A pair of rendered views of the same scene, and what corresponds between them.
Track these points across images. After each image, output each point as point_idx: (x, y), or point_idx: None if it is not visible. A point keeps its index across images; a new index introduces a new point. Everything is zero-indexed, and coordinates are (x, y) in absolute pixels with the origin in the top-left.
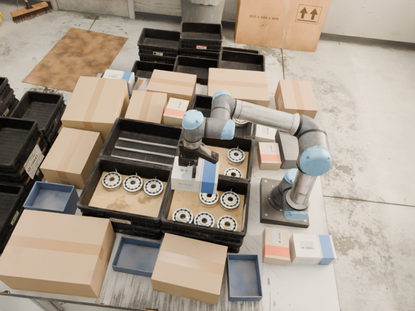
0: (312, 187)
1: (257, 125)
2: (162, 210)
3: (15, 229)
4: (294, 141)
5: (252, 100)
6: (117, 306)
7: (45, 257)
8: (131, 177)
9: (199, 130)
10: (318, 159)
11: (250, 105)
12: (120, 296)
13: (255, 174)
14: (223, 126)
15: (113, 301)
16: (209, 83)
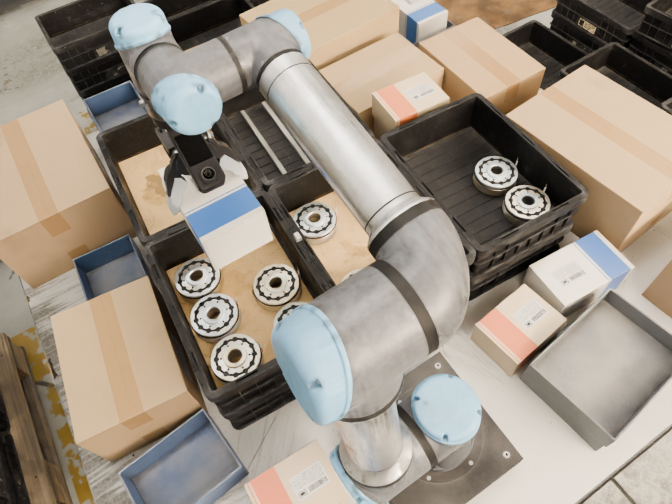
0: (543, 486)
1: (564, 249)
2: (164, 234)
3: (27, 114)
4: (621, 352)
5: (599, 185)
6: (33, 319)
7: (4, 171)
8: None
9: (129, 62)
10: (289, 358)
11: (307, 84)
12: (51, 312)
13: (451, 338)
14: (160, 81)
15: (38, 309)
16: (541, 93)
